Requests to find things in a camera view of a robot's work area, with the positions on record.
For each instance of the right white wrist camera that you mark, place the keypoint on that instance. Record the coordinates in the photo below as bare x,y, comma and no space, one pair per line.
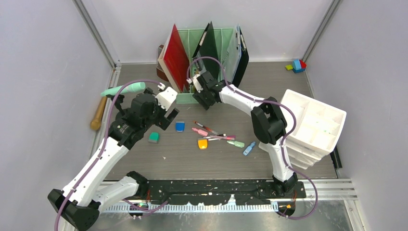
196,83

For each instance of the brown round object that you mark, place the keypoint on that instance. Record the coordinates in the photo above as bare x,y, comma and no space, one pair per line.
159,71

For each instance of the red notebook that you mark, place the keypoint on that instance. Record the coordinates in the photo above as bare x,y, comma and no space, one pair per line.
174,61

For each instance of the black microphone stand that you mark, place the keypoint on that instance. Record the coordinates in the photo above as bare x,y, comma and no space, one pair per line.
119,102

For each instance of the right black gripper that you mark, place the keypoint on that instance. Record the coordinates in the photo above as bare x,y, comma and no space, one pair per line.
206,103

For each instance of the green highlighter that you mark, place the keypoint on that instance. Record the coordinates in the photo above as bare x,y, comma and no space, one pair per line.
236,143

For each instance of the black book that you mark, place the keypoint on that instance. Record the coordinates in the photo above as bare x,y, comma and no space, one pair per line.
207,47

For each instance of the black clipboard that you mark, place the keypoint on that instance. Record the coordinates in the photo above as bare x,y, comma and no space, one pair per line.
243,60

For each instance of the orange eraser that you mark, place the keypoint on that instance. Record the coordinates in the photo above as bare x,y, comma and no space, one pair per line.
202,144

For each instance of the pink pen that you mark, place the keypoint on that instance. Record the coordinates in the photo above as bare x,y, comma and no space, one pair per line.
229,138

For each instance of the small blue eraser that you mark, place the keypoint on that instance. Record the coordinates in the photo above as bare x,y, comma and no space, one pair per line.
179,126

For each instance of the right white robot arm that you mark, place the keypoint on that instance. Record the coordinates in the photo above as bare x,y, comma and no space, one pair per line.
268,121

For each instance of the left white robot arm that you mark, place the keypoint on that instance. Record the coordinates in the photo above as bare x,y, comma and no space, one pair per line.
80,202

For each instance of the white drawer organizer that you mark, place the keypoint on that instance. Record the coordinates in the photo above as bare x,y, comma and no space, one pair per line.
317,131

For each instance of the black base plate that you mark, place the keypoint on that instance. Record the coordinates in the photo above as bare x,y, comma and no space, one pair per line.
216,192

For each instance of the green eraser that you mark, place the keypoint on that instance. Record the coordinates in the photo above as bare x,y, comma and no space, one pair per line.
154,137

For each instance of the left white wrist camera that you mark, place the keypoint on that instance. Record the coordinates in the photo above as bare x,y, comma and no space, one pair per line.
166,97

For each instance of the colourful toy blocks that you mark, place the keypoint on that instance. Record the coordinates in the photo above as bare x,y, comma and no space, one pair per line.
297,66

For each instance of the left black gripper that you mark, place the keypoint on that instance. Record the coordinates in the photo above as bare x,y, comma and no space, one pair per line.
163,121

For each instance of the red black pen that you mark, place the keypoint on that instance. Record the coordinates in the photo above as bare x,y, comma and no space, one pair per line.
206,128

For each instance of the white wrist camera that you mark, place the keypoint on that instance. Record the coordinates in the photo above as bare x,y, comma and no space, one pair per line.
166,97
196,83

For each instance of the pink highlighter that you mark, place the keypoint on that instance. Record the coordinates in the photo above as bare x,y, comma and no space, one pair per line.
200,132

